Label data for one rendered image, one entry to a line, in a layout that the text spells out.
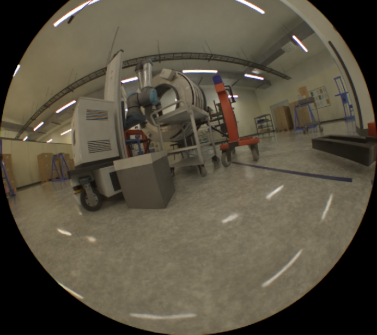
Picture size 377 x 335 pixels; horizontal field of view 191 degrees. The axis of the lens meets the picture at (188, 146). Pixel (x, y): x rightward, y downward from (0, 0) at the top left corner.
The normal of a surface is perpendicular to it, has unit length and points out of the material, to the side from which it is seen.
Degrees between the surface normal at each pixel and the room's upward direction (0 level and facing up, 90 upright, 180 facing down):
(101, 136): 90
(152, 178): 90
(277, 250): 0
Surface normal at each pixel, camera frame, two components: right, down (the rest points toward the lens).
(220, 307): -0.21, -0.98
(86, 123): 0.89, -0.18
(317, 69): -0.96, 0.20
